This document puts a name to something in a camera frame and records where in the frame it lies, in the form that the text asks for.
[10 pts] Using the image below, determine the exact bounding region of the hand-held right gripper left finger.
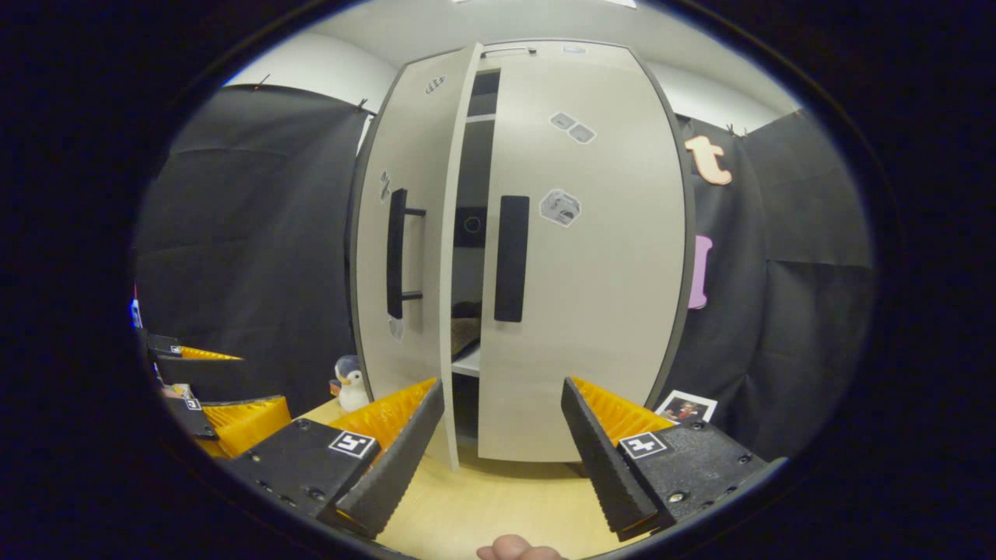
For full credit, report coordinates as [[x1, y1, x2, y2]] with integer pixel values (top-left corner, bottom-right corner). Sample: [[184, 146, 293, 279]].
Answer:
[[226, 378, 446, 539]]

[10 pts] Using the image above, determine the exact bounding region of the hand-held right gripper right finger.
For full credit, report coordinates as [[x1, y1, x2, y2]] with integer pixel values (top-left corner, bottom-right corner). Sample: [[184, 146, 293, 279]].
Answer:
[[560, 376, 771, 543]]

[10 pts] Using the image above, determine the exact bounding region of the brown plush shoe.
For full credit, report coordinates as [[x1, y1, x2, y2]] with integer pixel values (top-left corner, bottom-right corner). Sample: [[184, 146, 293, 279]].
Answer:
[[451, 302, 481, 360]]

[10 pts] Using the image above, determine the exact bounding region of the grey cabinet door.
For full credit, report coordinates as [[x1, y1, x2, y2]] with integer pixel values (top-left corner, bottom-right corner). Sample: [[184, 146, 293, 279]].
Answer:
[[354, 43, 485, 471], [476, 40, 689, 464]]

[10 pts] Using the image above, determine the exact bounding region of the grey shoe cabinet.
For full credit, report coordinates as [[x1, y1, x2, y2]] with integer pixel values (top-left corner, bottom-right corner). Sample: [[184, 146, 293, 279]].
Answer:
[[346, 39, 697, 467]]

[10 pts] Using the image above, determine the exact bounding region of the penguin plush toy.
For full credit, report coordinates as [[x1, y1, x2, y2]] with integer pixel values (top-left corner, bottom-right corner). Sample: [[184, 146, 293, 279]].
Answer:
[[329, 355, 371, 413]]

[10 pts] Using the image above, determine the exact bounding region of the black backdrop cloth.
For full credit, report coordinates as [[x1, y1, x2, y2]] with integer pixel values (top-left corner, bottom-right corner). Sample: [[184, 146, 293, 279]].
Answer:
[[134, 84, 374, 417], [658, 109, 876, 464]]

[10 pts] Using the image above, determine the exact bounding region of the black door handle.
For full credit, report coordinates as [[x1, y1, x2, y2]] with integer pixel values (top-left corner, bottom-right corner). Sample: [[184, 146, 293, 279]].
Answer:
[[387, 188, 427, 320], [494, 195, 531, 323]]

